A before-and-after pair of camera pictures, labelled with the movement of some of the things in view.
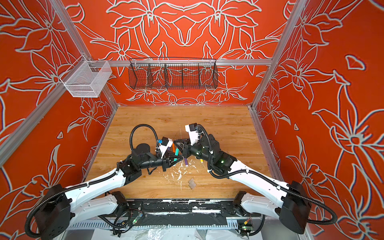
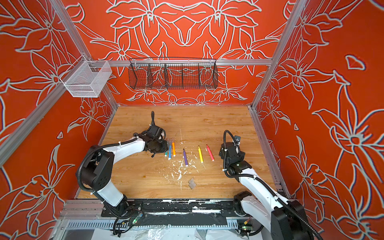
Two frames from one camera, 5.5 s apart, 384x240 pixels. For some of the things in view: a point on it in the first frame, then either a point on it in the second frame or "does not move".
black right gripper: (186, 148) → (242, 155)
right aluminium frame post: (296, 11) does not move
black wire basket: (173, 73) does not move
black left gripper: (165, 161) → (164, 148)
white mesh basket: (86, 78) does not move
